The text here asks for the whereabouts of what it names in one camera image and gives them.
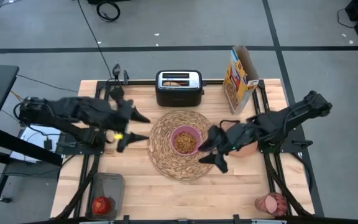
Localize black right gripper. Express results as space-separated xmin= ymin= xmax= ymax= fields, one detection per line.
xmin=198 ymin=123 xmax=246 ymax=174

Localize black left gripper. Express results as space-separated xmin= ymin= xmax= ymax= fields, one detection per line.
xmin=112 ymin=99 xmax=151 ymax=153

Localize pink bowl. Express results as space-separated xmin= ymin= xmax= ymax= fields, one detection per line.
xmin=169 ymin=125 xmax=203 ymax=156

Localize peach round plate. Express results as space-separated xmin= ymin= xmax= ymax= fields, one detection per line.
xmin=227 ymin=140 xmax=259 ymax=158

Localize clear grey plastic container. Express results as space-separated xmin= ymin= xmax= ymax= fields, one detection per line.
xmin=85 ymin=172 xmax=126 ymax=221

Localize yellow raisin bran cereal box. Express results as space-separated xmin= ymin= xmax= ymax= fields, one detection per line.
xmin=222 ymin=45 xmax=260 ymax=115

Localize red apple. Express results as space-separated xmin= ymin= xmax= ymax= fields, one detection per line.
xmin=91 ymin=196 xmax=111 ymax=216

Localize red translucent plastic cup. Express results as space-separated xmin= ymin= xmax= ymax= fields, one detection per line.
xmin=254 ymin=192 xmax=288 ymax=217

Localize brown cereal flakes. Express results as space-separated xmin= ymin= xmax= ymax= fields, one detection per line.
xmin=173 ymin=131 xmax=198 ymax=154

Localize round woven straw placemat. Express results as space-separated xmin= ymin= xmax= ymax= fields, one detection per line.
xmin=147 ymin=109 xmax=217 ymax=182

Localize black mesh utensil holder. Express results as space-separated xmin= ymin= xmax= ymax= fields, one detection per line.
xmin=109 ymin=86 xmax=125 ymax=101

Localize black and silver toaster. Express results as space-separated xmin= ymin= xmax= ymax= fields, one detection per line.
xmin=155 ymin=69 xmax=205 ymax=108

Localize silver spoon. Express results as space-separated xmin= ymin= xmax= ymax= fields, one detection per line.
xmin=112 ymin=63 xmax=121 ymax=88

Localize white paper box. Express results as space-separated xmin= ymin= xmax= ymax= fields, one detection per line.
xmin=9 ymin=125 xmax=62 ymax=164

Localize black loose gripper strap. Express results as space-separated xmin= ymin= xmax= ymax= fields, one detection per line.
xmin=218 ymin=119 xmax=241 ymax=128

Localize black metal table frame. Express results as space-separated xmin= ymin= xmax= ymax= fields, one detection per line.
xmin=53 ymin=79 xmax=323 ymax=224

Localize thin black floor cable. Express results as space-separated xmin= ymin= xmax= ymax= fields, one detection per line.
xmin=17 ymin=74 xmax=79 ymax=93

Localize long black floor cable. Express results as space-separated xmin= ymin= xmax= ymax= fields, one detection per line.
xmin=76 ymin=0 xmax=114 ymax=79

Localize coiled black cable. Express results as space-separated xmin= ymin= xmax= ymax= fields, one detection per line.
xmin=96 ymin=1 xmax=121 ymax=23

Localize thin black looped cable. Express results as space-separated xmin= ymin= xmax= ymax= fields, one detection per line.
xmin=336 ymin=7 xmax=358 ymax=29

